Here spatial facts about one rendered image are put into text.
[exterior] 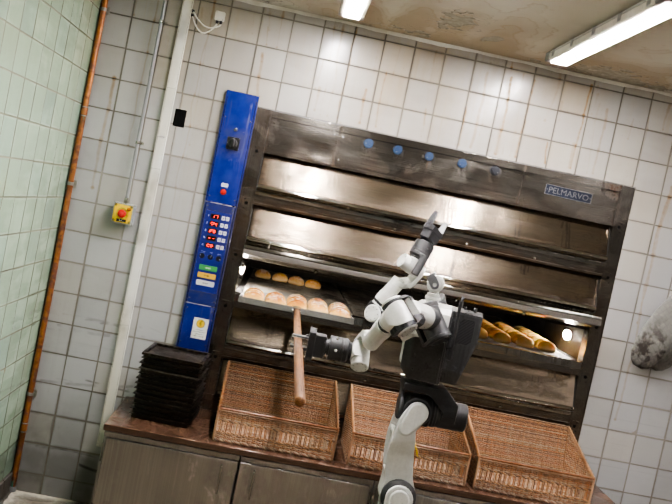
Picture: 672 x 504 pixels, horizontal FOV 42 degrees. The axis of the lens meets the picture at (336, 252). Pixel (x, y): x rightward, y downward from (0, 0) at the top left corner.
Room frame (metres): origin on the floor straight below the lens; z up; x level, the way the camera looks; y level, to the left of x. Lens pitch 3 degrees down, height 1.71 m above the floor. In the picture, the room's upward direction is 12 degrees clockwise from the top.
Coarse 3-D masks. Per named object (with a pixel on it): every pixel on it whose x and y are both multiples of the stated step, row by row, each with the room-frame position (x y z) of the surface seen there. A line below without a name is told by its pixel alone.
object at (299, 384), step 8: (296, 312) 3.80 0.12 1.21; (296, 320) 3.56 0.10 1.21; (296, 328) 3.35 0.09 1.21; (296, 344) 2.99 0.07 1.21; (296, 352) 2.84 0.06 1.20; (296, 360) 2.71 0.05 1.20; (296, 368) 2.58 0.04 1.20; (296, 376) 2.47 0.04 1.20; (296, 384) 2.37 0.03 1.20; (304, 384) 2.40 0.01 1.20; (296, 392) 2.27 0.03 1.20; (304, 392) 2.29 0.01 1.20; (296, 400) 2.21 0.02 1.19; (304, 400) 2.21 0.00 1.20
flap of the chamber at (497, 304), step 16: (256, 256) 4.14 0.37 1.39; (272, 256) 4.13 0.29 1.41; (320, 272) 4.30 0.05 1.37; (336, 272) 4.16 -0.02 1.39; (352, 272) 4.16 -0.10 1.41; (416, 288) 4.18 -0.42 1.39; (480, 304) 4.34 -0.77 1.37; (496, 304) 4.21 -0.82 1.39; (512, 304) 4.22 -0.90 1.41; (560, 320) 4.36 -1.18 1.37; (576, 320) 4.23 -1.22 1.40; (592, 320) 4.24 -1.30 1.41
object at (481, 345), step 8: (360, 320) 4.31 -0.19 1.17; (480, 344) 4.36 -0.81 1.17; (488, 344) 4.36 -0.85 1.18; (496, 344) 4.40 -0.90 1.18; (496, 352) 4.36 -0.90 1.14; (504, 352) 4.36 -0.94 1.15; (512, 352) 4.37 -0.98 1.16; (520, 352) 4.37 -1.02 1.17; (528, 352) 4.37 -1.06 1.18; (536, 352) 4.41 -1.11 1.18; (536, 360) 4.38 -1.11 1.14; (544, 360) 4.38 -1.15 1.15; (552, 360) 4.38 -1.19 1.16; (560, 360) 4.38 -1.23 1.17; (568, 360) 4.39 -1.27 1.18; (576, 360) 4.43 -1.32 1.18; (576, 368) 4.39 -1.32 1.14
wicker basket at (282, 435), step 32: (224, 384) 3.98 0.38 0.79; (256, 384) 4.23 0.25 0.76; (288, 384) 4.24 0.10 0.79; (320, 384) 4.27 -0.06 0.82; (224, 416) 3.78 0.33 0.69; (256, 416) 3.79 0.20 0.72; (288, 416) 4.21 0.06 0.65; (320, 416) 4.23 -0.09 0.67; (288, 448) 3.80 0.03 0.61; (320, 448) 3.96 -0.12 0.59
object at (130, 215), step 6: (114, 204) 4.16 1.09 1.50; (120, 204) 4.16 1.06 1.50; (126, 204) 4.16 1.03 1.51; (132, 204) 4.22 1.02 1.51; (114, 210) 4.15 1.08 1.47; (126, 210) 4.16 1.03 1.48; (132, 210) 4.16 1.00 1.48; (114, 216) 4.15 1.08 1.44; (126, 216) 4.16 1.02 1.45; (132, 216) 4.17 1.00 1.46; (114, 222) 4.16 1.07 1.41; (120, 222) 4.16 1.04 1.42; (126, 222) 4.16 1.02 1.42; (132, 222) 4.19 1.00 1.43
